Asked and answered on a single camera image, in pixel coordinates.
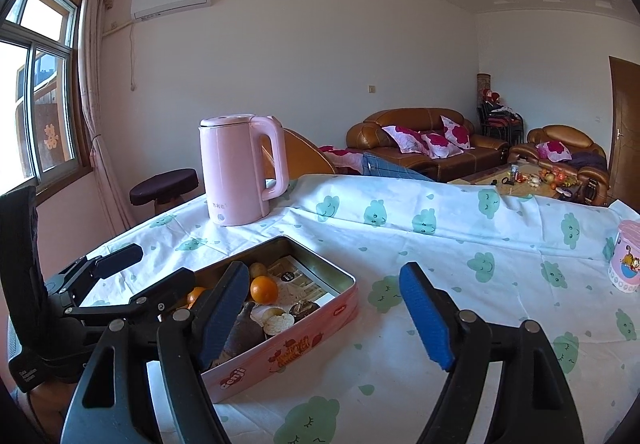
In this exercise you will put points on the brown leather sofa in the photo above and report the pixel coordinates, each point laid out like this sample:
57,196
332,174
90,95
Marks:
415,117

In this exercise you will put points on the brown leather armchair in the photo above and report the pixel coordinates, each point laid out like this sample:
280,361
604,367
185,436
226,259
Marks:
565,134

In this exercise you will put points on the coffee table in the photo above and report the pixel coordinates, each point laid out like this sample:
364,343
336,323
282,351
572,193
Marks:
480,179

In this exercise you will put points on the white pillow red flowers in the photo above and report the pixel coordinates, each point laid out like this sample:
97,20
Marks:
457,132
440,144
405,139
552,152

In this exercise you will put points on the cloud print tablecloth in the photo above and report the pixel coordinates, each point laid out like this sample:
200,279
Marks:
450,234

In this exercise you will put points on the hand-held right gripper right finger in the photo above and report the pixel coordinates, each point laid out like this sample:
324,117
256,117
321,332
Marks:
425,319

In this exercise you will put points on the pink cartoon cup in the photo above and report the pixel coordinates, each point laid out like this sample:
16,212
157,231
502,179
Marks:
625,259

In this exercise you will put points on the pink curtain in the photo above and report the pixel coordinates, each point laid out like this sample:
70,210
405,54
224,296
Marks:
100,99

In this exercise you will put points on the dark round stool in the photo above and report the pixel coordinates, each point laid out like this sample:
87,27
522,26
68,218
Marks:
165,184

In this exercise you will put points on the brown wooden door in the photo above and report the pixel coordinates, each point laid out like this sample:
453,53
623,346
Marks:
627,134

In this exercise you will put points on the window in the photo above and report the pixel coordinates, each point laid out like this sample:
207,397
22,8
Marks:
40,84

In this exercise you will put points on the pink tin box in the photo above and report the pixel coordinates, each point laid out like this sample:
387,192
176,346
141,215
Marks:
300,349

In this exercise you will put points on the blue checked cloth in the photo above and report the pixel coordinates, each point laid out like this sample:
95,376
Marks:
390,167

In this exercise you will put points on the pink electric kettle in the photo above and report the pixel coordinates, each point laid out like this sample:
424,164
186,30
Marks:
230,169

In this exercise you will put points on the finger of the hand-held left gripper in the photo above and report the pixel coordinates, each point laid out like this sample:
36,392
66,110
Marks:
117,259
170,284

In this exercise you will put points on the yellow-brown passion fruit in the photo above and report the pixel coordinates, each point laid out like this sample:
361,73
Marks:
259,270

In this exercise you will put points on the purple blanket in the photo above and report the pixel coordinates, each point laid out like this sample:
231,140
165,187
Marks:
590,160

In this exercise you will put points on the paper leaflet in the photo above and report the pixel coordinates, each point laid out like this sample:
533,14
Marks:
300,281

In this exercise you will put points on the stacked dark chairs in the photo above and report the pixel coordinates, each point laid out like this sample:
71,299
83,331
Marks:
502,124

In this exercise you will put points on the tall patterned tube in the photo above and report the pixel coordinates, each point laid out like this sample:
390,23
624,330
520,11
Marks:
483,82

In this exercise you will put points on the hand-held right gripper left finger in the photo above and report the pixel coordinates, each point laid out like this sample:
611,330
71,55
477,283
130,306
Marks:
220,319

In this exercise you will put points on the red plush toy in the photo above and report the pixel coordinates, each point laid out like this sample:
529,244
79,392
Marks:
492,98

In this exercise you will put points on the orange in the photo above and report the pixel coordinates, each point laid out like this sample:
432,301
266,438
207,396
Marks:
196,296
264,290

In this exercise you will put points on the red floral blanket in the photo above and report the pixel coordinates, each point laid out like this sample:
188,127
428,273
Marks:
342,157

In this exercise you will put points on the brown leather lounge seat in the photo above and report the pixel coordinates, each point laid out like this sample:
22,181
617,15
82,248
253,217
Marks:
305,154

